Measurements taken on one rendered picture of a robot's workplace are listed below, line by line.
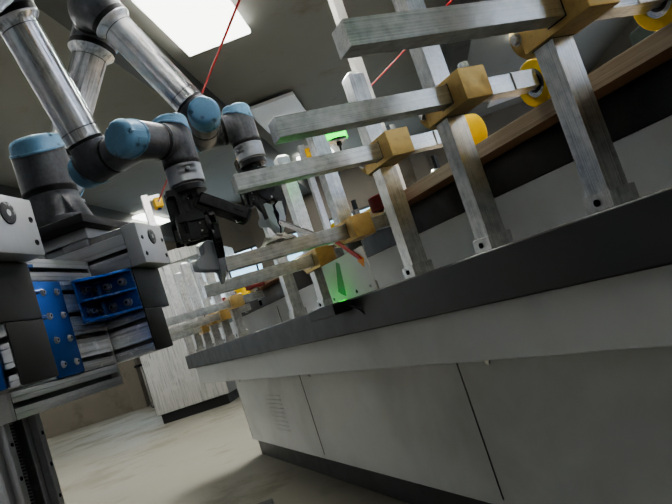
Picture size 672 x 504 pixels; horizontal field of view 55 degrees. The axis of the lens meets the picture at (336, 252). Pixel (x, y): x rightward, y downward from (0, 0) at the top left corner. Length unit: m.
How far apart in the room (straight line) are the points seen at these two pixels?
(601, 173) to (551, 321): 0.26
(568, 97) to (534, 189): 0.42
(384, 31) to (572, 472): 1.03
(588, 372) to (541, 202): 0.33
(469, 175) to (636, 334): 0.34
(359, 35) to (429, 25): 0.09
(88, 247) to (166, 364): 6.91
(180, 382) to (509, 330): 7.36
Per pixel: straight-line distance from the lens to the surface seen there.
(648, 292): 0.87
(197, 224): 1.33
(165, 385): 8.36
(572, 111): 0.86
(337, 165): 1.18
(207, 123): 1.55
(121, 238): 1.42
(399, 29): 0.70
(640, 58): 0.99
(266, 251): 1.36
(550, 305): 1.00
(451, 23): 0.74
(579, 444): 1.41
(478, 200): 1.04
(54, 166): 1.55
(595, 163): 0.85
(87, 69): 1.77
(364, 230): 1.41
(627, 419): 1.28
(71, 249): 1.48
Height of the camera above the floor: 0.69
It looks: 5 degrees up
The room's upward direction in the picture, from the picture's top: 18 degrees counter-clockwise
